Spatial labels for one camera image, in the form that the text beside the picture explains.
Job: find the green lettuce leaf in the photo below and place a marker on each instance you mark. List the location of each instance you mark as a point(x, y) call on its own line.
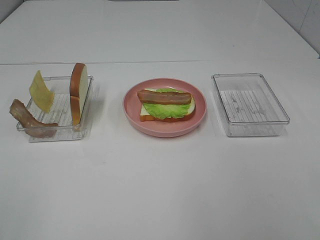
point(165, 110)

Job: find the bread slice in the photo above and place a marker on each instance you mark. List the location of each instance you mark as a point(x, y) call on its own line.
point(78, 88)
point(147, 116)

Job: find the bacon strip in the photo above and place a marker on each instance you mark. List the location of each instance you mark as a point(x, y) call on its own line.
point(164, 98)
point(30, 120)

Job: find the pink round plate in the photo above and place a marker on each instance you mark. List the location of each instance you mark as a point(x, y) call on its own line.
point(132, 108)

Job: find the clear right plastic tray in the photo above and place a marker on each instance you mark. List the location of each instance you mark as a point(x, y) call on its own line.
point(247, 105)

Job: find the clear plastic tray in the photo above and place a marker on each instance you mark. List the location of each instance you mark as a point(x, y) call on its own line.
point(60, 112)
point(247, 105)

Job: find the clear left plastic tray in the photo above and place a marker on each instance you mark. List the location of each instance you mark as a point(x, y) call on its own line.
point(60, 112)

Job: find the yellow cheese slice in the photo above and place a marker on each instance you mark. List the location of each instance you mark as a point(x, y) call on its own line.
point(40, 94)

